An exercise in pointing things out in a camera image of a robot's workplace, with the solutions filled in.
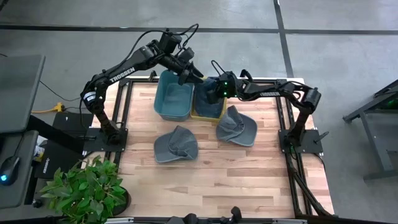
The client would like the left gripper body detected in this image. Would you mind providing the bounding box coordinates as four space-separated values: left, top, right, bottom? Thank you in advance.
170 57 198 75

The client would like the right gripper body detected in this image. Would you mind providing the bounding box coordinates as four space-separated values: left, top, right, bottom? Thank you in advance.
211 77 222 102

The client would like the blue denim baseball cap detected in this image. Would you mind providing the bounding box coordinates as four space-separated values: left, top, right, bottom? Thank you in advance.
193 77 227 119

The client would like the grey baseball cap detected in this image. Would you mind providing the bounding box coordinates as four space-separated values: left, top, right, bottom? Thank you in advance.
215 105 259 147
153 125 200 164

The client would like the yellow plastic bin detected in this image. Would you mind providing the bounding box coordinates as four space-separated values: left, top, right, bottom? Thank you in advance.
189 76 228 123

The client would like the teal plastic bin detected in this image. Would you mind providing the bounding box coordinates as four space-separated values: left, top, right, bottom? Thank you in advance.
153 70 195 122

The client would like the black plant pot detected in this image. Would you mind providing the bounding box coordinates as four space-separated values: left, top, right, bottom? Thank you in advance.
110 185 132 217

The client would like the black desk foot bar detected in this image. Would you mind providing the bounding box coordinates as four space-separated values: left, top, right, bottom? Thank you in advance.
26 114 86 154

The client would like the green leafy plant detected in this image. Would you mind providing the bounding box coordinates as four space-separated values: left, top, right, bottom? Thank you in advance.
39 154 127 224

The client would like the black Trossen box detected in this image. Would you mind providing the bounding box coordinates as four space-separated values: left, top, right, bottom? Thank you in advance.
34 139 91 180

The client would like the white packet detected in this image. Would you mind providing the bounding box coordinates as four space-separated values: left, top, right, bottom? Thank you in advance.
32 136 47 162

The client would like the grey desk top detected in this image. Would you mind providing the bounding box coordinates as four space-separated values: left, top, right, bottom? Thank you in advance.
0 54 46 134
0 129 39 209

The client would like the grey metal table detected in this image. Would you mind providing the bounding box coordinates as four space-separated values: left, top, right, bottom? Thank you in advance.
341 79 398 182

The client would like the black device with green light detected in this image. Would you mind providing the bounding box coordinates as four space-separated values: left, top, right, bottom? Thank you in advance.
376 93 398 110

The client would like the black computer mouse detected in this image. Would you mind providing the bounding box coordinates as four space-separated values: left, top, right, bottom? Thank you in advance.
0 155 21 187

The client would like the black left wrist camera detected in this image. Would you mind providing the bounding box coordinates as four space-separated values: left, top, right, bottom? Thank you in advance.
177 46 196 63

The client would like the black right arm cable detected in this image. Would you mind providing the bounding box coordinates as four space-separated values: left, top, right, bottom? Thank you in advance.
210 59 229 78

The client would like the yellow extension cord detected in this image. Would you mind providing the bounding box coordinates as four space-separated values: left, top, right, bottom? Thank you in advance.
30 102 65 114

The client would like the black floor cable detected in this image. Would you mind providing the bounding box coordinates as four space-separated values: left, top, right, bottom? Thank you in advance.
39 80 82 103

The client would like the silver aluminium rail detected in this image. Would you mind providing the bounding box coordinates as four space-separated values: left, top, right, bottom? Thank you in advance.
272 218 308 224
104 217 134 224

